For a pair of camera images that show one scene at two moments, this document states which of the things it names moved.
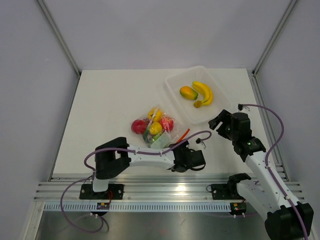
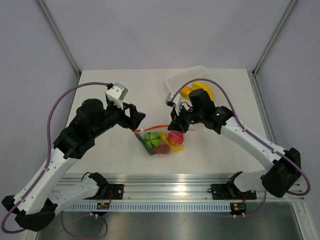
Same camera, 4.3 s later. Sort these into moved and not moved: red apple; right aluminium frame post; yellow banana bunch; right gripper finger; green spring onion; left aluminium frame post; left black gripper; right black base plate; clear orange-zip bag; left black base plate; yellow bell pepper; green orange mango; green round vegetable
Moved: clear orange-zip bag; right gripper finger; green spring onion; yellow bell pepper; green round vegetable; red apple; left black gripper
Not moved: green orange mango; right black base plate; yellow banana bunch; left black base plate; right aluminium frame post; left aluminium frame post
